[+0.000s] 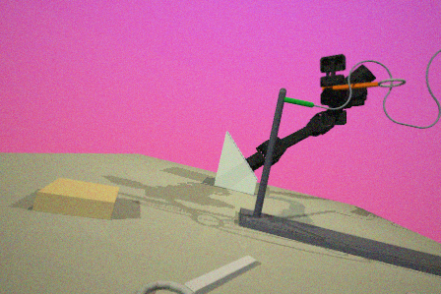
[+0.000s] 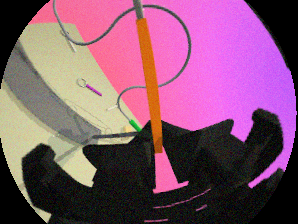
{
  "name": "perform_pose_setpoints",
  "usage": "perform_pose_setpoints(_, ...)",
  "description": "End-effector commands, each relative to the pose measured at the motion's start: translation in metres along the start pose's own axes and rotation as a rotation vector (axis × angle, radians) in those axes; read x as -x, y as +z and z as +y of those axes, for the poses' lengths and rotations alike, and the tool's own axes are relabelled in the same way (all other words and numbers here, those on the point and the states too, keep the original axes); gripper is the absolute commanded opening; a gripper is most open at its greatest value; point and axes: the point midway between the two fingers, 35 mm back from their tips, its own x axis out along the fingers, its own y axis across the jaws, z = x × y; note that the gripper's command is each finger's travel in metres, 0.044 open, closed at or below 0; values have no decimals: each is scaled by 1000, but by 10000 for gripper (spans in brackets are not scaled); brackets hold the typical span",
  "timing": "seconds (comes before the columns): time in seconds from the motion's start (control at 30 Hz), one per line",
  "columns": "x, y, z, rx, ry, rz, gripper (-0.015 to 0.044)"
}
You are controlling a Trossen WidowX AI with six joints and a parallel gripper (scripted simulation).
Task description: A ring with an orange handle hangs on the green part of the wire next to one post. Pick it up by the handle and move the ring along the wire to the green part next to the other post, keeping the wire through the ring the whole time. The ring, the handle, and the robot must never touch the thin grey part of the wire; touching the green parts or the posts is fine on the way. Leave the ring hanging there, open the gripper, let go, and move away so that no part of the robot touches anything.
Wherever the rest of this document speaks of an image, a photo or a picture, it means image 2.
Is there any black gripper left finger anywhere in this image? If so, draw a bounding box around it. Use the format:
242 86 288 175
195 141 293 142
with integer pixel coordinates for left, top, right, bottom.
82 120 157 189

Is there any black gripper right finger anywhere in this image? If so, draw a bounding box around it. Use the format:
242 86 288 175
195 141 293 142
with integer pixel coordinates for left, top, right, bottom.
161 119 234 184

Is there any orange handle with grey tip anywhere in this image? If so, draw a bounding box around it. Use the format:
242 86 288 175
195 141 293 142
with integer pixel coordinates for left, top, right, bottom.
132 0 164 153

